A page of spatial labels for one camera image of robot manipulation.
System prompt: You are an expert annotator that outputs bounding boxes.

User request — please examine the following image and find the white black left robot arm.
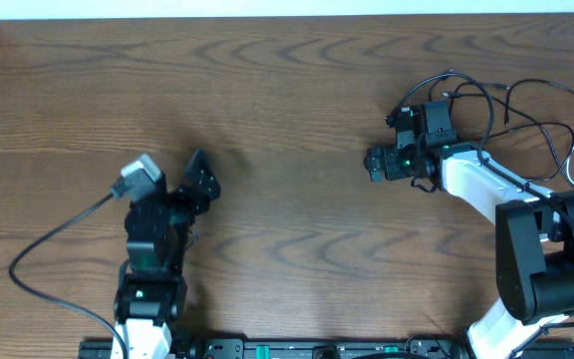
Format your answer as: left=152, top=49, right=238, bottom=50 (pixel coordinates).
left=110, top=150, right=221, bottom=358

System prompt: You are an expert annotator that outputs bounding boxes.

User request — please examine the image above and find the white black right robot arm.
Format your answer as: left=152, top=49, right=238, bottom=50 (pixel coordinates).
left=364, top=142, right=574, bottom=358

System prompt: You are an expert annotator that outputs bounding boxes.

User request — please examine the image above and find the black left camera cable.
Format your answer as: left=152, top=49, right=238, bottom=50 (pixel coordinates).
left=7, top=192, right=132, bottom=359

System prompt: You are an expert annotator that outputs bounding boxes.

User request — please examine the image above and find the black camera cable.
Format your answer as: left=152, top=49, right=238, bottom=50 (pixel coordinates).
left=385, top=72, right=574, bottom=359
left=7, top=192, right=132, bottom=359

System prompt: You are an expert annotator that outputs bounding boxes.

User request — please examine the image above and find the black right camera cable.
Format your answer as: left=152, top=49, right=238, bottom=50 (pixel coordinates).
left=385, top=72, right=574, bottom=359

